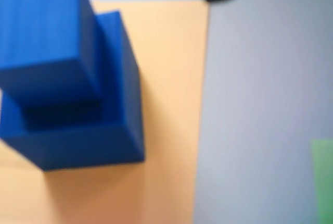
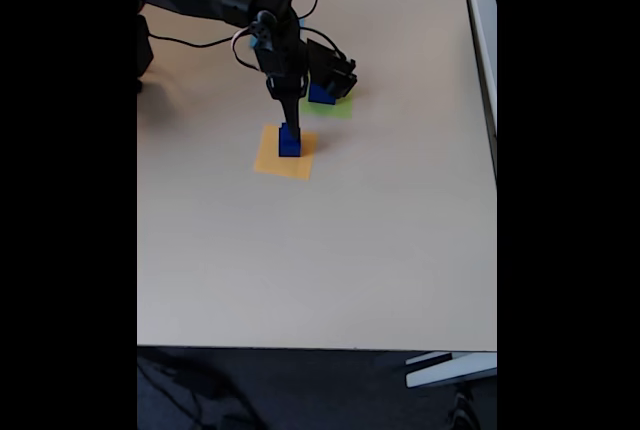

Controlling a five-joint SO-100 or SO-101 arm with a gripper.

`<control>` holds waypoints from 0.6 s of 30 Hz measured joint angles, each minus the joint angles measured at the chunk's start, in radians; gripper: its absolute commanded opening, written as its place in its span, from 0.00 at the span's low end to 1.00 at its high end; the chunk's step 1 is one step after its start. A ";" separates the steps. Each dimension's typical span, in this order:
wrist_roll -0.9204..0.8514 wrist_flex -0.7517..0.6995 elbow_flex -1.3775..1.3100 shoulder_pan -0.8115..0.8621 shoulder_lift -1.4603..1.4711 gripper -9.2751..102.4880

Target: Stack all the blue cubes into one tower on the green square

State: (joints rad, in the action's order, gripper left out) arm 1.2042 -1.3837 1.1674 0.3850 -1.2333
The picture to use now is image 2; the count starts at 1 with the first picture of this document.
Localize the small blue cube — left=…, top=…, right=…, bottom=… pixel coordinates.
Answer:
left=278, top=121, right=301, bottom=146

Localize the medium blue cube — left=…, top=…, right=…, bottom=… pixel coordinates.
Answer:
left=277, top=135, right=303, bottom=158

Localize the large blue cube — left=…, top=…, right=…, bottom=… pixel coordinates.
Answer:
left=306, top=80, right=338, bottom=106

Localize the green paper square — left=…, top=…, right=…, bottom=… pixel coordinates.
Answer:
left=298, top=89, right=355, bottom=120

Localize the orange paper square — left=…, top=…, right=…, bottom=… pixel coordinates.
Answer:
left=252, top=123, right=319, bottom=182

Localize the white neighbouring desk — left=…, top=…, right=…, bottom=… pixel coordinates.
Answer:
left=458, top=0, right=498, bottom=184

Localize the white table foot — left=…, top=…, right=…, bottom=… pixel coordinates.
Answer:
left=404, top=350, right=498, bottom=389

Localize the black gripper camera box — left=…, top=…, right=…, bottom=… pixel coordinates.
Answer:
left=305, top=37, right=360, bottom=101

